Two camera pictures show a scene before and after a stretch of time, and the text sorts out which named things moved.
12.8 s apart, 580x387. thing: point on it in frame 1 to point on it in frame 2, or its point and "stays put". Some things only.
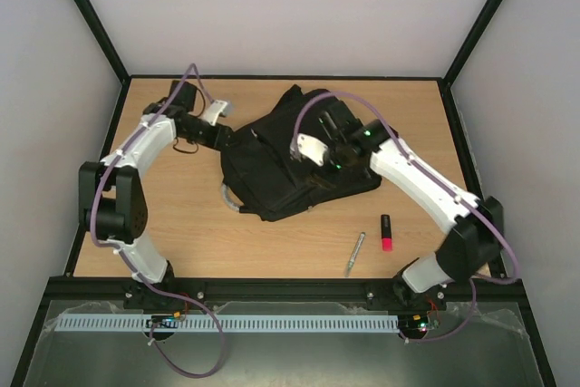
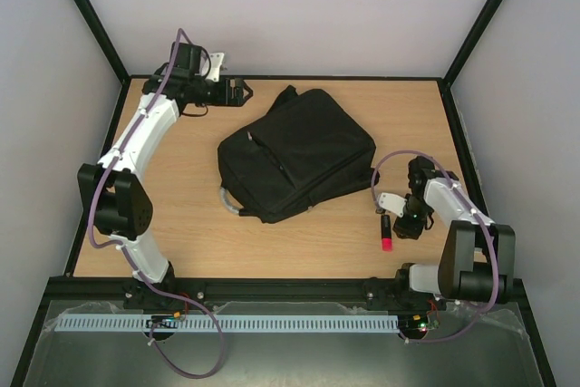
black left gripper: (222, 138) to (227, 100)
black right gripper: (331, 129) to (406, 228)
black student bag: (262, 175) stays put
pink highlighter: (387, 242) stays put
